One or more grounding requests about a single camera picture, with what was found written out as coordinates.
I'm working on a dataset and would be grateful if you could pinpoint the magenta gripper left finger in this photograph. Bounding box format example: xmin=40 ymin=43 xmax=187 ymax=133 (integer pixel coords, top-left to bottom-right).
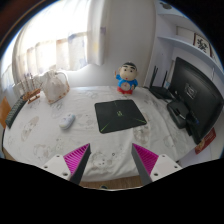
xmin=42 ymin=144 xmax=91 ymax=185

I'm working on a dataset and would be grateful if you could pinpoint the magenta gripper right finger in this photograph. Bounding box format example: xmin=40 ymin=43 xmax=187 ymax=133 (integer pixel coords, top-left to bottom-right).
xmin=131 ymin=144 xmax=182 ymax=185

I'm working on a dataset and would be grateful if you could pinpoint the white computer mouse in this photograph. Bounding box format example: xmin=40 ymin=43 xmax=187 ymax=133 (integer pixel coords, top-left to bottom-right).
xmin=59 ymin=113 xmax=75 ymax=129

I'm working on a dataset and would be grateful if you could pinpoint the black mouse pad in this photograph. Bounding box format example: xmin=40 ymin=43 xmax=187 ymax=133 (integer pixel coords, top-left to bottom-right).
xmin=95 ymin=100 xmax=147 ymax=134

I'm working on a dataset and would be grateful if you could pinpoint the black computer monitor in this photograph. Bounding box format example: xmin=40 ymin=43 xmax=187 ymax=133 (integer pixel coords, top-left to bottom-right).
xmin=169 ymin=57 xmax=224 ymax=144

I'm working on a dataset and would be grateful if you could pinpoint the white patterned tablecloth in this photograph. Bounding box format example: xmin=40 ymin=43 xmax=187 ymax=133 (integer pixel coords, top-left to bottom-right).
xmin=3 ymin=86 xmax=195 ymax=182

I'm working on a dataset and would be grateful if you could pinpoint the black monitor stand base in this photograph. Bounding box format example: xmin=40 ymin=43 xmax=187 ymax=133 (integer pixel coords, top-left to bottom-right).
xmin=167 ymin=100 xmax=201 ymax=144

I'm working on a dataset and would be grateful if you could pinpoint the red booklet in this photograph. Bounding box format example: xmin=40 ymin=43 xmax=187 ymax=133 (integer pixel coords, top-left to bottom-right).
xmin=195 ymin=128 xmax=216 ymax=154

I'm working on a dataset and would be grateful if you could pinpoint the black wifi router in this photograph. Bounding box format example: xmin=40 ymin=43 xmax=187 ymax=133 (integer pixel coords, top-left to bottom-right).
xmin=149 ymin=67 xmax=173 ymax=100

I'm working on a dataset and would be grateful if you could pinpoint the black keyboard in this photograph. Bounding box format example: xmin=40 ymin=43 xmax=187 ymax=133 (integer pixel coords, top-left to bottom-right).
xmin=5 ymin=98 xmax=26 ymax=127

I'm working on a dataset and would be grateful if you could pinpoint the wooden pen holder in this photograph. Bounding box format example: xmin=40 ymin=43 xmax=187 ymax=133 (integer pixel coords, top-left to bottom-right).
xmin=21 ymin=73 xmax=41 ymax=103

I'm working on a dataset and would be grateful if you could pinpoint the orange chair back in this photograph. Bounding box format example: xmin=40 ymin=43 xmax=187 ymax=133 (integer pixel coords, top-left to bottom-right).
xmin=0 ymin=97 xmax=11 ymax=128

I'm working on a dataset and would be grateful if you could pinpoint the cartoon boy figurine clock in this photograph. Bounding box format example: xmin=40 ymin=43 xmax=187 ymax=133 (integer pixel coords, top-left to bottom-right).
xmin=114 ymin=62 xmax=138 ymax=95

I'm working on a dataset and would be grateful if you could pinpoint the white curtain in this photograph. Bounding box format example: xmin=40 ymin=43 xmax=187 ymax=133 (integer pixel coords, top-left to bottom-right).
xmin=0 ymin=0 xmax=108 ymax=90

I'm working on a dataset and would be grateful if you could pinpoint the framed calligraphy picture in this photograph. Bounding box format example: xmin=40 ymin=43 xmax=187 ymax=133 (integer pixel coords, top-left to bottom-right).
xmin=193 ymin=33 xmax=211 ymax=56

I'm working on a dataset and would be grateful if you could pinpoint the white drawstring bag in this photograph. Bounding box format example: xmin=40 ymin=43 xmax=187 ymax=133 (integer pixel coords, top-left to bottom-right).
xmin=40 ymin=70 xmax=70 ymax=104

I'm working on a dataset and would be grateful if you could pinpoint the white wall shelf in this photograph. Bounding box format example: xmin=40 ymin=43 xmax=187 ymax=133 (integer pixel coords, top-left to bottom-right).
xmin=159 ymin=37 xmax=224 ymax=82

